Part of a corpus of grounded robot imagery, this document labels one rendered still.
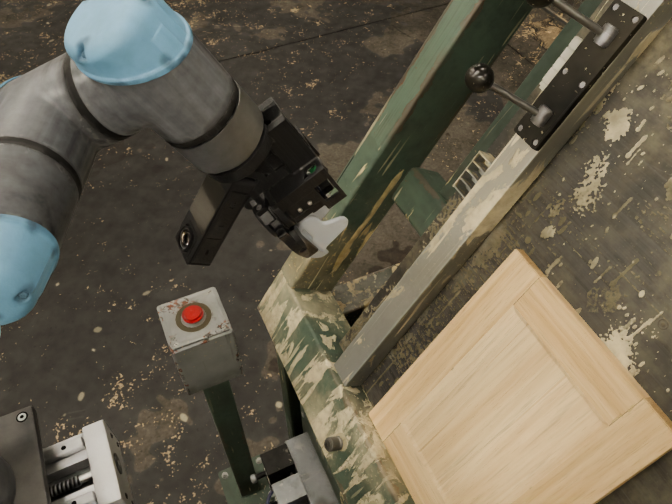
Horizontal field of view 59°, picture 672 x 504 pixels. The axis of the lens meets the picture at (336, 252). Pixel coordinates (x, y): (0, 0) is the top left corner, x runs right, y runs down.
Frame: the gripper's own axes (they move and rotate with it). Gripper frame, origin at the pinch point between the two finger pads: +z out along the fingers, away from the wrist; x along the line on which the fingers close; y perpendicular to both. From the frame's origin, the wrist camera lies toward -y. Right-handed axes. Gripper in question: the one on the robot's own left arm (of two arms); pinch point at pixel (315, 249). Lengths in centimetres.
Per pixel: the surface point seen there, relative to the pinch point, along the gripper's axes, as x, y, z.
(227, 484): 30, -82, 109
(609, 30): 6.2, 43.7, 7.2
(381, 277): 31, -2, 63
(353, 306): 26, -10, 59
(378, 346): 3.8, -5.9, 37.4
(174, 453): 47, -93, 104
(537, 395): -19.0, 11.0, 30.6
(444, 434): -14.1, -4.1, 39.1
